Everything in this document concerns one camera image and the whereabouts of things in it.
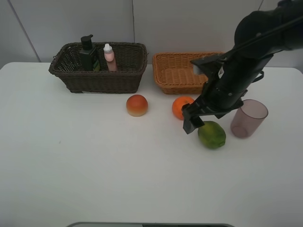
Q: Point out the pink bottle white cap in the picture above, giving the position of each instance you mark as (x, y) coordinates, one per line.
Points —
(110, 57)

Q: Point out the green lime fruit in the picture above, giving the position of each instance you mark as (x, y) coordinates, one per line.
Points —
(212, 135)

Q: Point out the orange tangerine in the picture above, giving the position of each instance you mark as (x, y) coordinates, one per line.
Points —
(178, 104)

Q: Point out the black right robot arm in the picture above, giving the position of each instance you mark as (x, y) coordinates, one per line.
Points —
(257, 38)

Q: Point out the dark brown wicker basket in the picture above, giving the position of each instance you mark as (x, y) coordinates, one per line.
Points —
(131, 60)

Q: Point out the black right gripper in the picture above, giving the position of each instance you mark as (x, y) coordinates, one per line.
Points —
(218, 98)

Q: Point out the dark green pump bottle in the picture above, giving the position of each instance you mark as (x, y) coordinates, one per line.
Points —
(89, 55)

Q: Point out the translucent purple plastic cup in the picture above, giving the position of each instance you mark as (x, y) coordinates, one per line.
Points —
(248, 118)

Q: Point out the light brown wicker basket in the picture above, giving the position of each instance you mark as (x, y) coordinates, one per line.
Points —
(173, 72)

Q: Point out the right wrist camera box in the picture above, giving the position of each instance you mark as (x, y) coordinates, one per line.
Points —
(208, 65)

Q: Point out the red yellow half fruit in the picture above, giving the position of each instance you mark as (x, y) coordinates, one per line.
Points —
(137, 105)

